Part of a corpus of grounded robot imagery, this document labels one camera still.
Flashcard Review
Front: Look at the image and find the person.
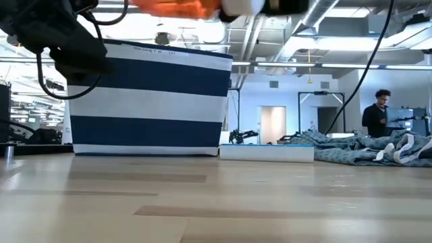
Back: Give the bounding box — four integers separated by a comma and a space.
361, 88, 393, 139

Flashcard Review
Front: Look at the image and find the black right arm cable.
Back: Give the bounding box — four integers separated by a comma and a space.
324, 0, 396, 136

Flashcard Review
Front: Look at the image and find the grey background monitor equipment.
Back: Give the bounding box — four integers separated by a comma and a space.
385, 107, 431, 136

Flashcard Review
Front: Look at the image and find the white box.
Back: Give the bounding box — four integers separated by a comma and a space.
219, 143, 316, 164

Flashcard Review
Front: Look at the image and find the yellow hanging cord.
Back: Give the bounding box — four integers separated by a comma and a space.
306, 49, 314, 84

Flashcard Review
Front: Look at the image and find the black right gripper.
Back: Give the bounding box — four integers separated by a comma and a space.
263, 0, 311, 16

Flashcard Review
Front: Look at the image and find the black ceiling device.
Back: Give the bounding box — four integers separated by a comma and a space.
154, 31, 171, 47

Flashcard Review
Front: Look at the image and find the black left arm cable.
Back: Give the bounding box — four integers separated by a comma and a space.
35, 0, 130, 101

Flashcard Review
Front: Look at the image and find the small silver metal cylinder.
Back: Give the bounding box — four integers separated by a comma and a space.
3, 144, 16, 163

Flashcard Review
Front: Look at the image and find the smooth silver ceiling duct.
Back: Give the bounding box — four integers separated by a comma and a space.
273, 0, 341, 62

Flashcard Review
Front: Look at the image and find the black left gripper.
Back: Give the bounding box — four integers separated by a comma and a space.
0, 0, 114, 84

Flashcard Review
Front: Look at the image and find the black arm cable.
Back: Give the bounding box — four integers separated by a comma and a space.
35, 0, 130, 101
324, 0, 396, 136

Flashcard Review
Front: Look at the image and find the black metal stand frame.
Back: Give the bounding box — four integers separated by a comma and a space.
227, 87, 242, 144
297, 90, 346, 136

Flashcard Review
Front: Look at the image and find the long ceiling light strip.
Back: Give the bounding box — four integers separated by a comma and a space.
232, 60, 432, 70

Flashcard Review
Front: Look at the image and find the teal patterned hospital gown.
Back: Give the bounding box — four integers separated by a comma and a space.
284, 128, 432, 168

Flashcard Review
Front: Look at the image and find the orange pill bottle white cap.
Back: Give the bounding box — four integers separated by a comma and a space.
130, 0, 267, 22

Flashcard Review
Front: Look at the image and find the navy white striped fabric basket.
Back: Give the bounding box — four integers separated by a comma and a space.
65, 38, 234, 157

